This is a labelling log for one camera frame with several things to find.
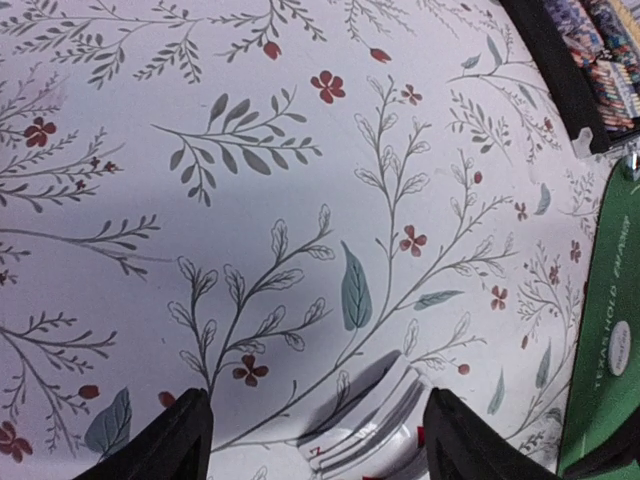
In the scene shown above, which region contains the green round poker mat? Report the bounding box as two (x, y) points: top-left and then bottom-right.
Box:
(558, 160), (639, 479)

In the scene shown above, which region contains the poker chip row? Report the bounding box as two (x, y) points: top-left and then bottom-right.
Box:
(542, 0), (605, 51)
(580, 1), (639, 136)

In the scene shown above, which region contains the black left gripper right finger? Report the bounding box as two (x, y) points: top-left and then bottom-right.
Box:
(423, 388), (557, 480)

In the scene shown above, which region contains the blue grey cloth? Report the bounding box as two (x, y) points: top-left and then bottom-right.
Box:
(297, 350), (433, 479)

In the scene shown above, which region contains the black poker chip case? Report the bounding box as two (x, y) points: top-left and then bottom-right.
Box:
(501, 1), (639, 160)

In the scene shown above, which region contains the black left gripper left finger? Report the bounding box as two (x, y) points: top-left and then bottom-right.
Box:
(87, 388), (214, 480)

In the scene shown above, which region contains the white dealer button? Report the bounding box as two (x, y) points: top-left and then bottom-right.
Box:
(607, 320), (632, 377)

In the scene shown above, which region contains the poker chip row far left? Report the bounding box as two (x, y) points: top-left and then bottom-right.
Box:
(542, 0), (605, 51)

